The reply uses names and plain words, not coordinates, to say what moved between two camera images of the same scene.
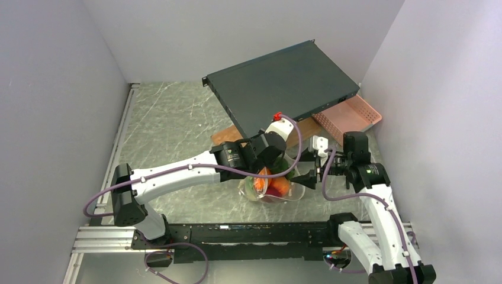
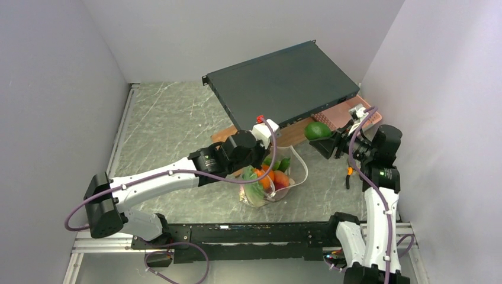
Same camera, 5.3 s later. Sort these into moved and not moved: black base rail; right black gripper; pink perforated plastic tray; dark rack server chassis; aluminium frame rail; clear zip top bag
Moved: right black gripper; clear zip top bag
Not moved: aluminium frame rail; dark rack server chassis; pink perforated plastic tray; black base rail
